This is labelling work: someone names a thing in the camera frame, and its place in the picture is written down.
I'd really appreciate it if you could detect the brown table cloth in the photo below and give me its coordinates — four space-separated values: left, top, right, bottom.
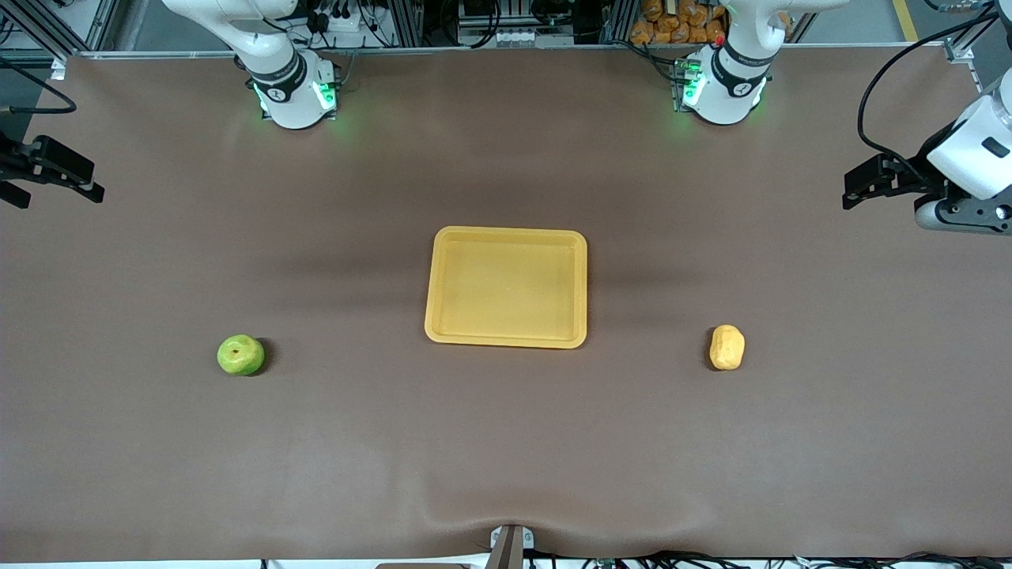
0 49 1012 563

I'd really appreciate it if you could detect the yellow potato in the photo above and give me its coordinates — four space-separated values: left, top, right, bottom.
708 324 746 371

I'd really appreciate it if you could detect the green apple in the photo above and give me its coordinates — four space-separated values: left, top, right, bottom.
217 333 266 377

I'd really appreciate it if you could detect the thin black looped cable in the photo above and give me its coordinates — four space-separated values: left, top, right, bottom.
0 57 78 115

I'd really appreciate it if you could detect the long black arm cable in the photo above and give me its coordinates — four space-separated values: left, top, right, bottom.
857 12 1012 171

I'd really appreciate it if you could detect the yellow plastic tray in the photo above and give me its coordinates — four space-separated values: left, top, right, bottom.
424 226 589 350

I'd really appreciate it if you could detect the pile of orange toy foods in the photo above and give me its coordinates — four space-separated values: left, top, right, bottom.
630 0 728 45

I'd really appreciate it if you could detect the white power strip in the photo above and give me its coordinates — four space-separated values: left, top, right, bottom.
310 6 374 37

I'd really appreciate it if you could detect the aluminium table edge rail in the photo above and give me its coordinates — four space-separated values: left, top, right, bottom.
67 41 975 61

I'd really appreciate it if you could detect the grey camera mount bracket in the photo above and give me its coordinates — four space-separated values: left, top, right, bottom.
489 525 535 569

